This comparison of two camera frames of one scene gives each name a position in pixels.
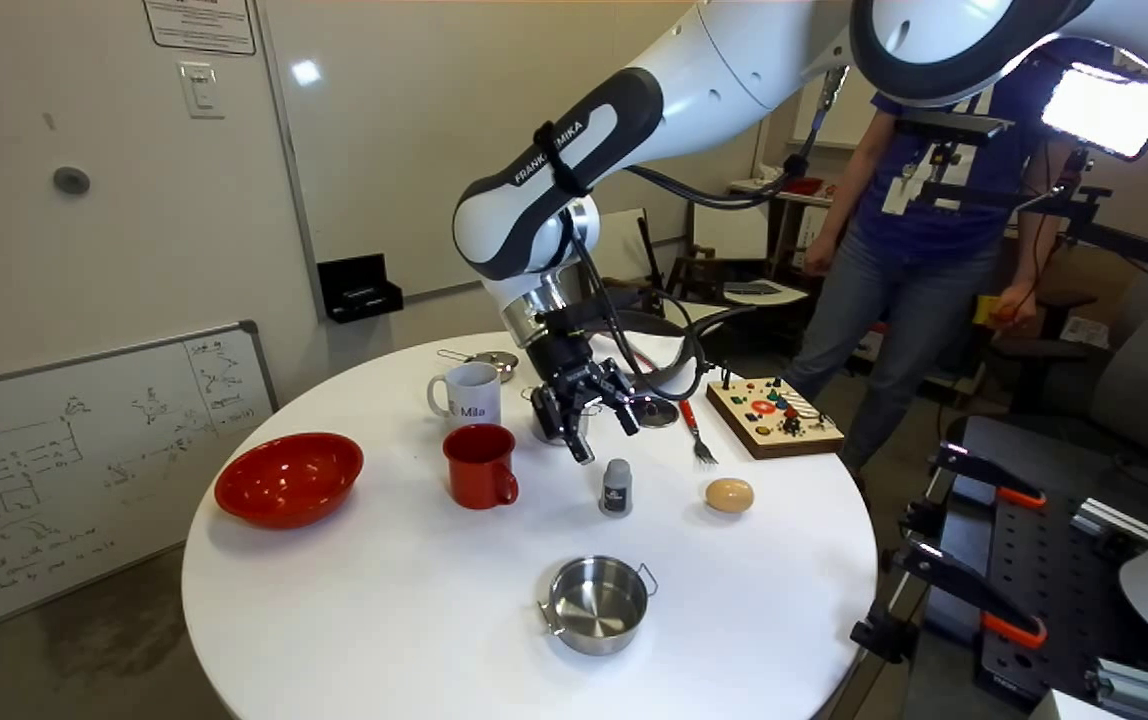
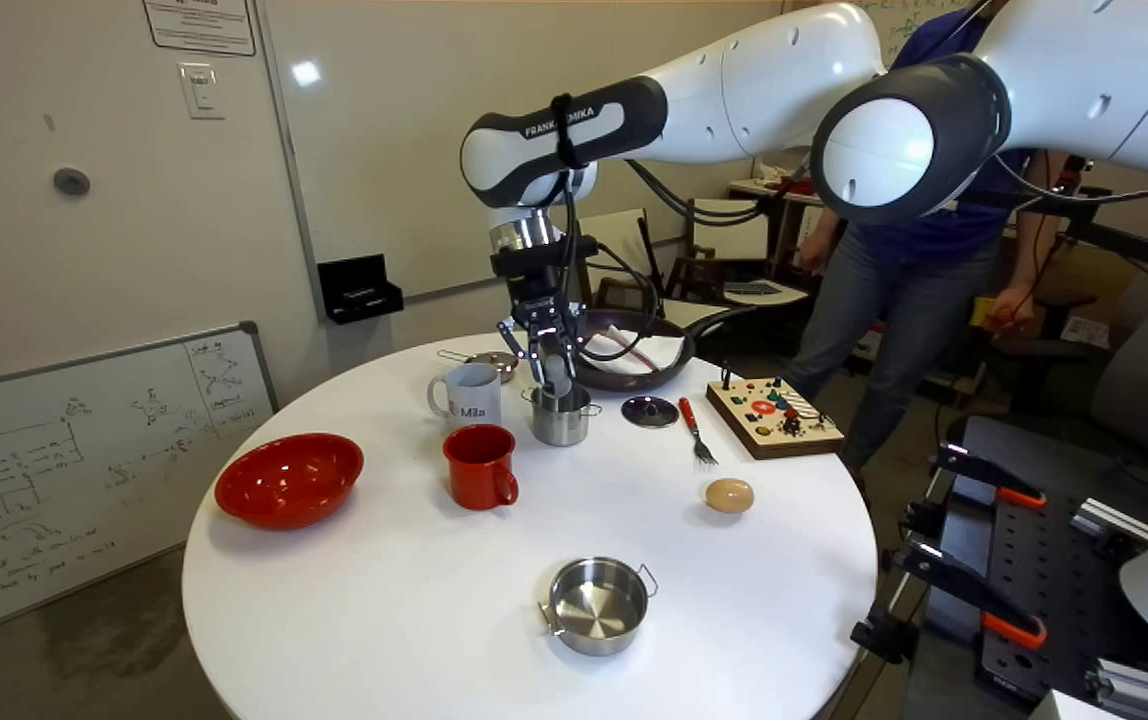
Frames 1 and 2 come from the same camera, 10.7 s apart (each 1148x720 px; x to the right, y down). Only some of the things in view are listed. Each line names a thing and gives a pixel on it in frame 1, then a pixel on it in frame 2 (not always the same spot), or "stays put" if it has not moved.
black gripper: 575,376 to 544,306
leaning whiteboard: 69,472 stays put
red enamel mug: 482,464 stays put
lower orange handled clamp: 888,629 stays put
